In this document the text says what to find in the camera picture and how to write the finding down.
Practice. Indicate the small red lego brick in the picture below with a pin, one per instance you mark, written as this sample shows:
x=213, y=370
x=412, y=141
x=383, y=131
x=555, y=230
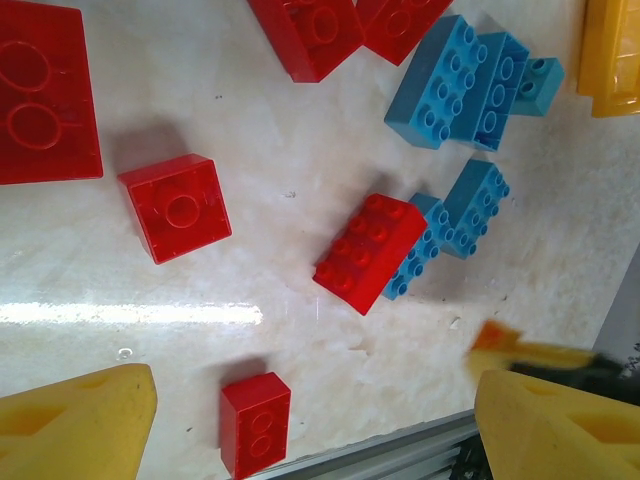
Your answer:
x=255, y=425

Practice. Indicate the large red lego brick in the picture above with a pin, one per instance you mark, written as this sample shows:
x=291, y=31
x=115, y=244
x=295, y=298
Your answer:
x=45, y=100

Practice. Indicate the long aluminium mounting rail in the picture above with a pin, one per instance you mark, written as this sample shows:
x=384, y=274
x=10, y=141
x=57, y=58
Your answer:
x=400, y=455

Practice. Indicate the square red lego brick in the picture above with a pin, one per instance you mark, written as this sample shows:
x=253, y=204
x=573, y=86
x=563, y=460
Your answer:
x=175, y=207

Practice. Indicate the small blue lego brick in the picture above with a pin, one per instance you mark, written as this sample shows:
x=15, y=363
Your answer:
x=537, y=85

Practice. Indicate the yellow plastic bin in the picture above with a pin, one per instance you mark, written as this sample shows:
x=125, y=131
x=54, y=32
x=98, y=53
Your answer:
x=610, y=50

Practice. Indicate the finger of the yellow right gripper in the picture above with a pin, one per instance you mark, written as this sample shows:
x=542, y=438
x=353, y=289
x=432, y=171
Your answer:
x=500, y=352

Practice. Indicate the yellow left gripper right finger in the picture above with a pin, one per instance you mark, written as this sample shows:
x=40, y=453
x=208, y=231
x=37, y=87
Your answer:
x=550, y=435

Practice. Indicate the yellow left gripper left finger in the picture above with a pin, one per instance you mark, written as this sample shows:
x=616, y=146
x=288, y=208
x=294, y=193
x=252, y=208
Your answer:
x=70, y=430

